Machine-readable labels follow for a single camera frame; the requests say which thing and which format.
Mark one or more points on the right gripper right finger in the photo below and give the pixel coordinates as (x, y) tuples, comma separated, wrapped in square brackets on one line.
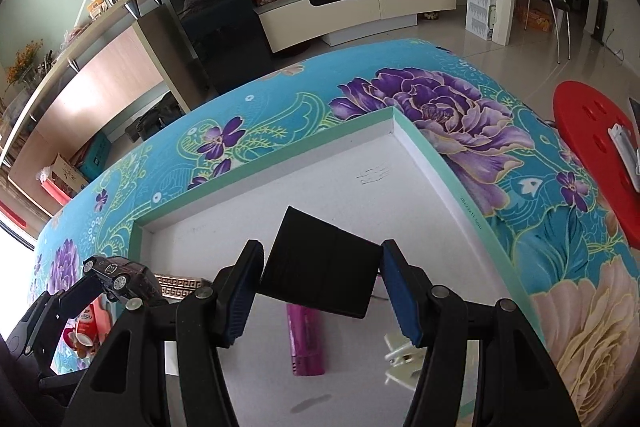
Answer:
[(517, 382)]

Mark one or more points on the cream TV stand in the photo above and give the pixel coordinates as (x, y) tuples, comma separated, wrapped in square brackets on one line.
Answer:
[(288, 23)]

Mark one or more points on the red gift bag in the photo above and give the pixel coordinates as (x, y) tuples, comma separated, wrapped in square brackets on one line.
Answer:
[(61, 180)]

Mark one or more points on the wooden desk with shelf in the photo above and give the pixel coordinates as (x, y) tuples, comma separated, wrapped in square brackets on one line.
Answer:
[(134, 47)]

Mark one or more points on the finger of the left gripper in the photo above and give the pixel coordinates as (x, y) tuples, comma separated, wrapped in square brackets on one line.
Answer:
[(35, 337), (69, 304)]

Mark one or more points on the white plastic clip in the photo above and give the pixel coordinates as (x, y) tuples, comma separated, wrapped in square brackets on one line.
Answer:
[(405, 360)]

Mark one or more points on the teal storage crate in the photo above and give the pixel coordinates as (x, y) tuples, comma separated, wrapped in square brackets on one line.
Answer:
[(93, 162)]

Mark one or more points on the orange flower bouquet vase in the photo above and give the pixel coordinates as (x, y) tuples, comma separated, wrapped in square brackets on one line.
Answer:
[(27, 69)]

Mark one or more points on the teal shallow box tray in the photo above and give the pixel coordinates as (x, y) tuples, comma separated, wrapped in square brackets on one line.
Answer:
[(374, 177)]

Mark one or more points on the black bag on floor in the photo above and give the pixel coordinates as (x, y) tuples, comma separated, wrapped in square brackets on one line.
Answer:
[(158, 117)]

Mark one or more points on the gold patterned lighter box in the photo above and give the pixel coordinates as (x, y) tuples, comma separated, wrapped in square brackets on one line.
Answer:
[(178, 288)]

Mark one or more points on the black water dispenser cabinet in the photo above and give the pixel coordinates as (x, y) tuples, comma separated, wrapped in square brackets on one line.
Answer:
[(228, 38)]

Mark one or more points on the purple lighter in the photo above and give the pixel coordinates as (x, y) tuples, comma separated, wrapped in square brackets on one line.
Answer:
[(304, 330)]

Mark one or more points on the red stain remover bottle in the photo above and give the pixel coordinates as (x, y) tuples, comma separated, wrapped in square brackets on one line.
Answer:
[(87, 330)]

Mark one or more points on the white USB wall charger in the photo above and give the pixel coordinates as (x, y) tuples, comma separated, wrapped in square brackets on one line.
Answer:
[(171, 358)]

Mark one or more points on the black toy car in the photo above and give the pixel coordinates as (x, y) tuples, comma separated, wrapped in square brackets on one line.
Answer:
[(121, 279)]

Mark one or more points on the pink pup toy figure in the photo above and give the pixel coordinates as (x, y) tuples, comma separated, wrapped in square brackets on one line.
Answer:
[(69, 337)]

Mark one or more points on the red plastic stool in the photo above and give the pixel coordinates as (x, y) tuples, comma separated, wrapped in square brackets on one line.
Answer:
[(583, 116)]

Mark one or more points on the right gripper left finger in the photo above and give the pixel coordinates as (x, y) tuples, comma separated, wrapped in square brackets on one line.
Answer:
[(125, 384)]

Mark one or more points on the floral blue tablecloth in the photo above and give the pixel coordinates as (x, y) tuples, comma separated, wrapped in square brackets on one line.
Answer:
[(552, 220)]

